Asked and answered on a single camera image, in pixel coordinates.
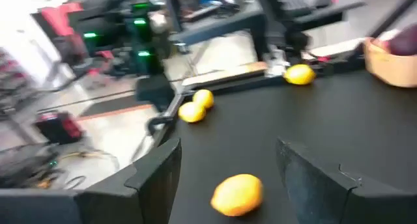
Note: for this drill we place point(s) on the light wooden basket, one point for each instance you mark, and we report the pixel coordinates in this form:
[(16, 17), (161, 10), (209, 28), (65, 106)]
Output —
[(391, 71)]

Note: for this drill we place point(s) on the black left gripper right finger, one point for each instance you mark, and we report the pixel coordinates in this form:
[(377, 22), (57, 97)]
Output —
[(319, 198)]

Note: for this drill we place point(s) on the black diagonal frame brace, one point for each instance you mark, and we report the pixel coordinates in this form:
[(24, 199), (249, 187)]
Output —
[(394, 14)]

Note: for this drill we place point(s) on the red and black box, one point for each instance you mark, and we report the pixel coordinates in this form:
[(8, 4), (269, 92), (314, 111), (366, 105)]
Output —
[(60, 128)]

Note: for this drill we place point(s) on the black computer with green lights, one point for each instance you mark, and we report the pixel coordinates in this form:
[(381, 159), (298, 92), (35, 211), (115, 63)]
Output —
[(140, 35)]

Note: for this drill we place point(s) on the dark red apple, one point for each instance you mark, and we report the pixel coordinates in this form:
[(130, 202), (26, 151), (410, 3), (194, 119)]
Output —
[(405, 41)]

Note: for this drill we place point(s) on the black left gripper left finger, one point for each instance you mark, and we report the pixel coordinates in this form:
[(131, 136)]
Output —
[(146, 191)]

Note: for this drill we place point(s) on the yellow lemon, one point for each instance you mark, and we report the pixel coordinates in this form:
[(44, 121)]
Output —
[(299, 74), (204, 97), (192, 112), (238, 194)]

